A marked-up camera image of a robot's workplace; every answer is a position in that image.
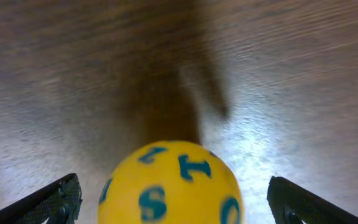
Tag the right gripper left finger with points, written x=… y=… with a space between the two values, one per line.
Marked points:
x=58 y=202

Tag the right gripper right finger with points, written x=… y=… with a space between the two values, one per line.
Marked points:
x=292 y=204

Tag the yellow lettered ball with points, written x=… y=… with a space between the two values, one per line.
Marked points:
x=171 y=182

